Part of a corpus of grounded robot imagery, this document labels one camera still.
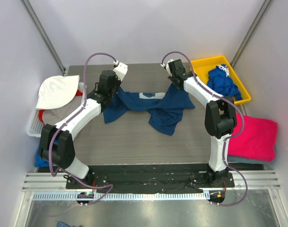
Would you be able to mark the yellow plastic tray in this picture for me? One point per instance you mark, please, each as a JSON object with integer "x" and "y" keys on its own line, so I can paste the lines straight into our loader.
{"x": 203, "y": 66}

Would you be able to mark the white plastic laundry basket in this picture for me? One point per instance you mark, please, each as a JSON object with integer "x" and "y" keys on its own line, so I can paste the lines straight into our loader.
{"x": 40, "y": 117}

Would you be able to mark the blue folded t shirt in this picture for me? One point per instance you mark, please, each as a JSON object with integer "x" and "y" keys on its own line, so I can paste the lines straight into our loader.
{"x": 39, "y": 162}

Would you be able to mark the pink folded t shirt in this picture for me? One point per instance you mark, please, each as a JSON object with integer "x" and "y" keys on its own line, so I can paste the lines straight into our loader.
{"x": 256, "y": 140}

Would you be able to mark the slotted cable duct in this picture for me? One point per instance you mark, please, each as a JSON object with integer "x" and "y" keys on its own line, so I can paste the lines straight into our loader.
{"x": 86, "y": 196}

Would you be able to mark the dark blue mickey t shirt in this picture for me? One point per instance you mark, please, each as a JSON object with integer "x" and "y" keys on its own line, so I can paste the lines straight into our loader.
{"x": 165, "y": 109}

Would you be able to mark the aluminium frame post left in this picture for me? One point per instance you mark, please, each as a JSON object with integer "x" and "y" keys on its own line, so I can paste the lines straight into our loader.
{"x": 38, "y": 25}

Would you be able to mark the red t shirt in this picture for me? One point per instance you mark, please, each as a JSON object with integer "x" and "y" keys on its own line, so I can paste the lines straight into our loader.
{"x": 41, "y": 116}

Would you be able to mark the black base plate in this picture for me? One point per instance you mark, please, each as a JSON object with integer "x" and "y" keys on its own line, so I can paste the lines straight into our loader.
{"x": 152, "y": 179}

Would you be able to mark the aluminium frame post right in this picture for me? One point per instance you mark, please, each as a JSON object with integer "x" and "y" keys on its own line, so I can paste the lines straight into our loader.
{"x": 266, "y": 4}

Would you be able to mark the grey folded t shirt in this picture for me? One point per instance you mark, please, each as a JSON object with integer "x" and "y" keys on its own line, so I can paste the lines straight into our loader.
{"x": 250, "y": 161}

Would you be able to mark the aluminium frame post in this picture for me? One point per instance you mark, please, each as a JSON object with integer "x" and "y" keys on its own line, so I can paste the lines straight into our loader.
{"x": 38, "y": 25}
{"x": 266, "y": 4}

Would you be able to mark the white t shirt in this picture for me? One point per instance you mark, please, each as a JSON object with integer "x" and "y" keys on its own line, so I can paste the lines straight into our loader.
{"x": 57, "y": 91}

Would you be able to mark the checkered cloth bottom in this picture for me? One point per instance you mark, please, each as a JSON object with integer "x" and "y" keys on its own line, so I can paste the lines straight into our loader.
{"x": 63, "y": 224}

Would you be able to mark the royal blue t shirt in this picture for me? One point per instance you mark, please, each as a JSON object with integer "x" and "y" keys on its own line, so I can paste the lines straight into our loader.
{"x": 220, "y": 81}

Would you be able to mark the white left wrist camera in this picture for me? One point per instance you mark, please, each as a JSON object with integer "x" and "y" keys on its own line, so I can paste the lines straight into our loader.
{"x": 120, "y": 69}

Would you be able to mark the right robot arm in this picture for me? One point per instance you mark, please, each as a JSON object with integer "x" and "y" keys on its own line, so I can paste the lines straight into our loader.
{"x": 220, "y": 117}

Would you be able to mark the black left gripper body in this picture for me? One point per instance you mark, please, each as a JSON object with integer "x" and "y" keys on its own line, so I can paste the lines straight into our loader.
{"x": 114, "y": 87}

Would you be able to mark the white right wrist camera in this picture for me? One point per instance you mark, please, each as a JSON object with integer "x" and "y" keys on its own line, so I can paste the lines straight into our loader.
{"x": 166, "y": 66}

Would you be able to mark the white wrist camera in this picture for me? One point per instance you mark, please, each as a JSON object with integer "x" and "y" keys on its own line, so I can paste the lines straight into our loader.
{"x": 166, "y": 66}
{"x": 120, "y": 69}

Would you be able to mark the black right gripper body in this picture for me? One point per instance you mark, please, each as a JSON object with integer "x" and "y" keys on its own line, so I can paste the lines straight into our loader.
{"x": 174, "y": 79}

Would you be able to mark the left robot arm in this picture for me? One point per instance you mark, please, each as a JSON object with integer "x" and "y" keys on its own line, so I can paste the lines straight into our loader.
{"x": 56, "y": 142}

